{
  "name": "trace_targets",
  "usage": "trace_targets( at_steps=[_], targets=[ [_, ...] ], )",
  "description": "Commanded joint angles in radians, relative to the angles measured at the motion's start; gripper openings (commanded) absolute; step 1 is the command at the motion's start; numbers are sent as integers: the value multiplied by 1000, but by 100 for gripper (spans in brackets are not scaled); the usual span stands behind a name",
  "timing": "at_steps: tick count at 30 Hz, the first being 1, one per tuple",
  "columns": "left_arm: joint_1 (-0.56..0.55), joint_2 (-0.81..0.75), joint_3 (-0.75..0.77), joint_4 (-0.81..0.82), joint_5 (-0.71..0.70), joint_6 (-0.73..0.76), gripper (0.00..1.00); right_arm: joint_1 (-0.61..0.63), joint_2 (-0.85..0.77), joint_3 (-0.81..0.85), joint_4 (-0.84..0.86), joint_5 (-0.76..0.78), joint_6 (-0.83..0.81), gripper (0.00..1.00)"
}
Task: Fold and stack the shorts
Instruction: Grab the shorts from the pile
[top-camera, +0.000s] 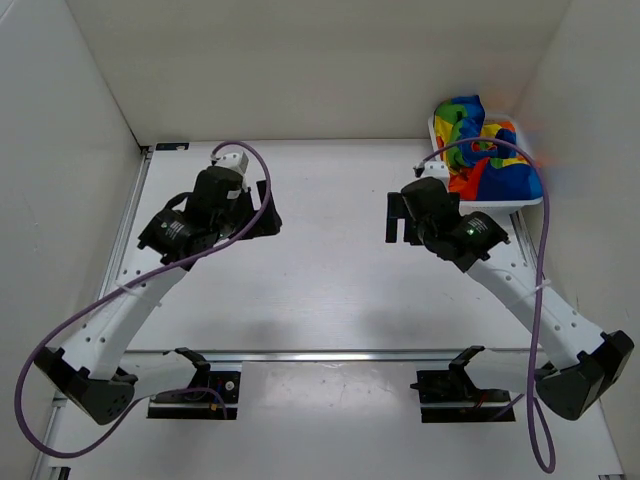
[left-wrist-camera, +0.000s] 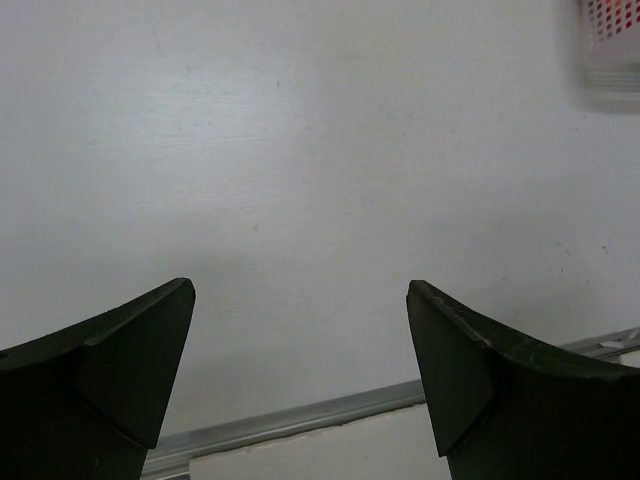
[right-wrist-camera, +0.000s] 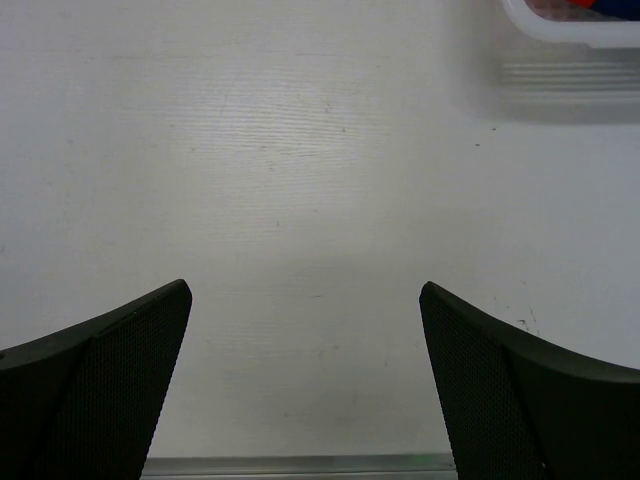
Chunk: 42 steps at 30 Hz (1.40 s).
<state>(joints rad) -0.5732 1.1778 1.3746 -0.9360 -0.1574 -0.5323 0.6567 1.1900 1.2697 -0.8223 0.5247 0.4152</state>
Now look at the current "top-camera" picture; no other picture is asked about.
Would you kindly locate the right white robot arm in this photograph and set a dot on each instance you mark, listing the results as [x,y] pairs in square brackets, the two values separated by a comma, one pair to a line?
[578,362]

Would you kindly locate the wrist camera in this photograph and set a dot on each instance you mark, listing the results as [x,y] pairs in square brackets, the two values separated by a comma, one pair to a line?
[432,168]
[234,161]

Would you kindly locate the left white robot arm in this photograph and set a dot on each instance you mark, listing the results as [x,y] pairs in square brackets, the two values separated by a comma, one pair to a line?
[88,367]

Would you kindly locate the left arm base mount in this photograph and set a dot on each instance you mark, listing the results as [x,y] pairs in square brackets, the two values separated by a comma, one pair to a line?
[212,394]

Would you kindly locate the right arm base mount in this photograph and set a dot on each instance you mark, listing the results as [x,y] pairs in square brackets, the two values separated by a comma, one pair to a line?
[449,396]

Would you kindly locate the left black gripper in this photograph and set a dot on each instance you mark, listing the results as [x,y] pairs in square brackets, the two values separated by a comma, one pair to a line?
[269,227]

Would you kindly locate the dark label sticker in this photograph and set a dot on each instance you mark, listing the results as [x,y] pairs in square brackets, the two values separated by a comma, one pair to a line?
[172,146]

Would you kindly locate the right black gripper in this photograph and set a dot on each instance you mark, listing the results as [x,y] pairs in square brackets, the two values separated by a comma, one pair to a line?
[397,210]

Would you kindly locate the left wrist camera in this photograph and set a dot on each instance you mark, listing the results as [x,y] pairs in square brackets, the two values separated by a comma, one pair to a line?
[234,161]

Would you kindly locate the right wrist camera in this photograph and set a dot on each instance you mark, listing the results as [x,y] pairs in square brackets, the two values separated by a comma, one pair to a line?
[432,168]

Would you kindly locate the white plastic mesh basket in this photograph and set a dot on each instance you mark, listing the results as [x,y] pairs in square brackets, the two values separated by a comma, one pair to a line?
[492,203]

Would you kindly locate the rainbow striped shorts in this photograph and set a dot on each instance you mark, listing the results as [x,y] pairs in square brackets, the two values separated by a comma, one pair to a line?
[479,169]

